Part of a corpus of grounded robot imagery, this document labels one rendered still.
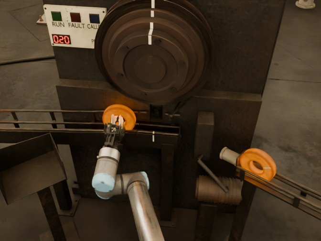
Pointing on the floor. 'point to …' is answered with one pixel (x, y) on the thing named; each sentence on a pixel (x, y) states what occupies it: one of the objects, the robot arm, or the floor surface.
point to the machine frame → (226, 78)
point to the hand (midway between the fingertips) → (118, 115)
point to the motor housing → (202, 229)
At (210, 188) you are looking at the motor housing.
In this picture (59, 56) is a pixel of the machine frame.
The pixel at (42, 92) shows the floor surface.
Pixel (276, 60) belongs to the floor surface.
